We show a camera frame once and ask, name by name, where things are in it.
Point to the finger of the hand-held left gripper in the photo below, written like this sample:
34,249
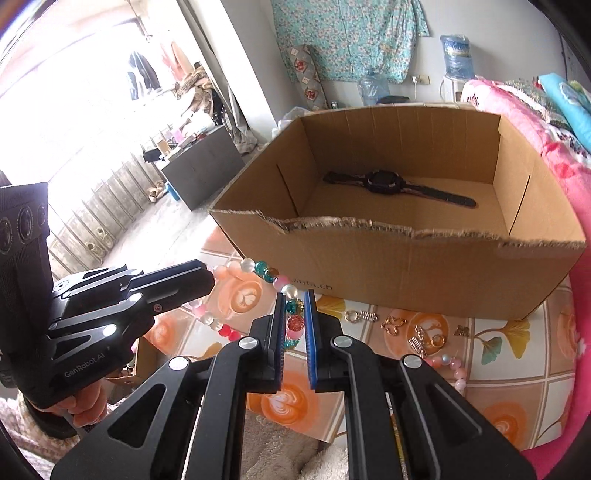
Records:
115,323
180,277

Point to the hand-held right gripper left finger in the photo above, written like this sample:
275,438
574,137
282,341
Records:
279,341

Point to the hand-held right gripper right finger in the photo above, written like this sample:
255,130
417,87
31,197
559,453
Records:
311,341

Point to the brown cardboard box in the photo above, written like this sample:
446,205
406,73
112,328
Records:
415,277

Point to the black wrist watch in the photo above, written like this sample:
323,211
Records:
383,181

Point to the person's left forearm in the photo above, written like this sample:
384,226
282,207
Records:
23,438

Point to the person's left hand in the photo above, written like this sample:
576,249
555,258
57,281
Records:
87,406

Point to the small cardboard box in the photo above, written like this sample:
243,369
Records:
147,357

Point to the gold butterfly earring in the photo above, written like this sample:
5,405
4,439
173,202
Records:
392,325

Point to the white fuzzy cloth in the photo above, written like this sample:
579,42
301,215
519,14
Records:
286,447

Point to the dark grey cabinet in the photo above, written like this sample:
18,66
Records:
203,166

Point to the small gold butterfly charm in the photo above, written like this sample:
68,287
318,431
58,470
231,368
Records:
461,330

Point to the coffee pattern table mat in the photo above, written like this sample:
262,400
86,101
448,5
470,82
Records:
498,383

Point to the white plastic bag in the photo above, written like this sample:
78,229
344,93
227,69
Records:
291,119

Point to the hanging clothes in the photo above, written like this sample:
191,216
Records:
143,67

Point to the patterned grey cushion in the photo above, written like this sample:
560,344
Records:
307,76

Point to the clear blue water jug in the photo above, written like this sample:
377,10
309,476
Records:
374,87

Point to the white water dispenser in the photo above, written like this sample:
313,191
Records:
450,87

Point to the pink floral blanket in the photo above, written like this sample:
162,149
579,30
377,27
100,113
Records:
565,157

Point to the blue water dispenser bottle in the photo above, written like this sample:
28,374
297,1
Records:
457,55

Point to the dark patterned pillow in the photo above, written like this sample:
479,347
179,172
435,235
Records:
531,99

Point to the turquoise quilt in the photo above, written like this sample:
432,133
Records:
565,99

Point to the white wall socket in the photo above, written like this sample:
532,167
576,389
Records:
421,80

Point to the turquoise floral wall cloth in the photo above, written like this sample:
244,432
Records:
351,37

